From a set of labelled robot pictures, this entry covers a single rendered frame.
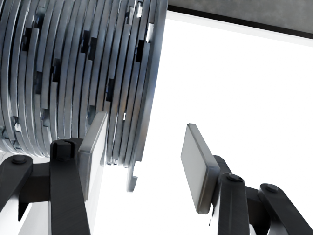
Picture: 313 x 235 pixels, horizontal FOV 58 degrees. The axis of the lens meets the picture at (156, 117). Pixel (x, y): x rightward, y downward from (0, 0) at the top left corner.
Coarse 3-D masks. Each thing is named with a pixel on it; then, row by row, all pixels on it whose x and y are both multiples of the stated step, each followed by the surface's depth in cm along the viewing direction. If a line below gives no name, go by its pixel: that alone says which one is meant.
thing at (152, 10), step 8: (152, 0) 34; (152, 8) 33; (152, 16) 33; (144, 40) 32; (144, 48) 32; (144, 56) 32; (144, 64) 32; (144, 72) 32; (144, 80) 32; (136, 88) 32; (136, 96) 32; (136, 104) 32; (136, 112) 33; (136, 120) 33; (128, 144) 35; (128, 152) 36; (128, 160) 38
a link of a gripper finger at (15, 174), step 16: (16, 160) 12; (32, 160) 13; (0, 176) 11; (16, 176) 12; (0, 192) 10; (16, 192) 11; (0, 208) 10; (16, 208) 11; (0, 224) 10; (16, 224) 11
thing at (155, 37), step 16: (160, 0) 27; (160, 16) 26; (160, 32) 26; (160, 48) 25; (144, 96) 27; (144, 112) 26; (144, 128) 26; (144, 144) 27; (128, 176) 36; (128, 192) 34
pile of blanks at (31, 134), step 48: (0, 0) 30; (48, 0) 34; (96, 0) 36; (144, 0) 34; (0, 48) 30; (48, 48) 30; (96, 48) 31; (0, 96) 32; (48, 96) 34; (96, 96) 38; (0, 144) 37; (48, 144) 36
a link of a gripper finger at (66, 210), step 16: (64, 144) 13; (64, 160) 13; (64, 176) 12; (64, 192) 11; (80, 192) 11; (48, 208) 12; (64, 208) 10; (80, 208) 10; (48, 224) 12; (64, 224) 9; (80, 224) 10
